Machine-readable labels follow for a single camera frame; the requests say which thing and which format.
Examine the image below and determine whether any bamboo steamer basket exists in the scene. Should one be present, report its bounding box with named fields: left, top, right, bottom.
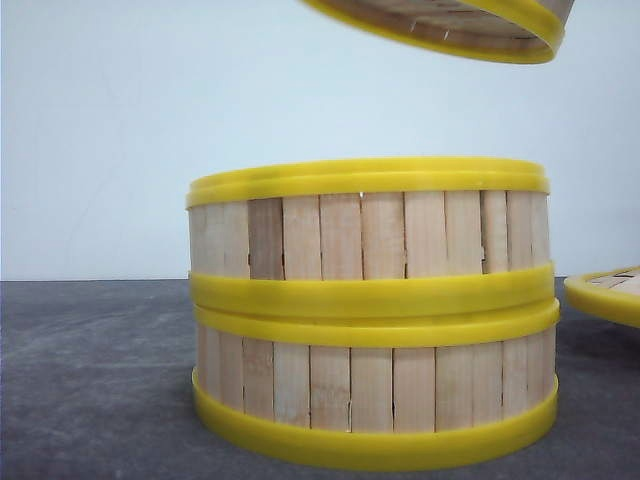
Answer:
left=308, top=0, right=573, bottom=64
left=192, top=300, right=559, bottom=471
left=187, top=157, right=553, bottom=320

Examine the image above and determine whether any yellow rimmed steamer lid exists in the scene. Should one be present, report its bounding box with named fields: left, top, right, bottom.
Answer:
left=564, top=266, right=639, bottom=328

